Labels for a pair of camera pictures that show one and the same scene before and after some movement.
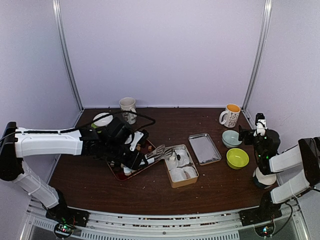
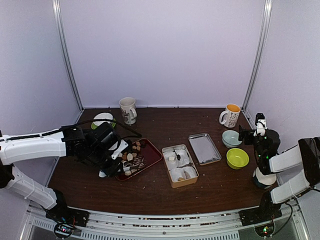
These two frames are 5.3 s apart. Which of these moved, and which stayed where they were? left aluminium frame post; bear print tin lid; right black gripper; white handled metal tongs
Moved: white handled metal tongs
Stayed: right black gripper; left aluminium frame post; bear print tin lid
